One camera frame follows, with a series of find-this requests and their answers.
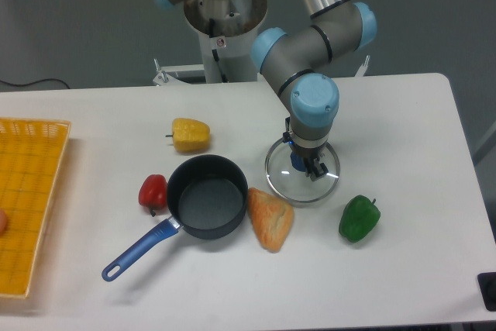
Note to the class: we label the black object at table edge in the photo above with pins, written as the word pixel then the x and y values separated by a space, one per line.
pixel 487 285

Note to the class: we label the green bell pepper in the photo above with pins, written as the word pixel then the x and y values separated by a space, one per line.
pixel 359 218

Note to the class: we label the white metal bracket right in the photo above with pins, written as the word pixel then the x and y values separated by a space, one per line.
pixel 361 71

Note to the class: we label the orange item in basket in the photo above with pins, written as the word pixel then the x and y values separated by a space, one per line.
pixel 4 221

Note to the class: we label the orange bread piece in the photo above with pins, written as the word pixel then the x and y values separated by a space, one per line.
pixel 271 217

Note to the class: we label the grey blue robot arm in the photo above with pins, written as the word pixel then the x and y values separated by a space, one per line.
pixel 289 64

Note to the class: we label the dark saucepan with blue handle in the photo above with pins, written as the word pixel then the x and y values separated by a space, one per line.
pixel 207 198

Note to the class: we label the glass lid with blue knob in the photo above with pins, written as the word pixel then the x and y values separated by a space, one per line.
pixel 291 181

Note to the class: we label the yellow bell pepper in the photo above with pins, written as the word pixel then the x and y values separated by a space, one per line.
pixel 189 135

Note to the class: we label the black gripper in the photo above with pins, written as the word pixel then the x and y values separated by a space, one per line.
pixel 315 168

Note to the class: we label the red bell pepper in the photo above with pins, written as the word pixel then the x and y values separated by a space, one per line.
pixel 153 193

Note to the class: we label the yellow wicker basket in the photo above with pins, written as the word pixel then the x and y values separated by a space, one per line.
pixel 32 151

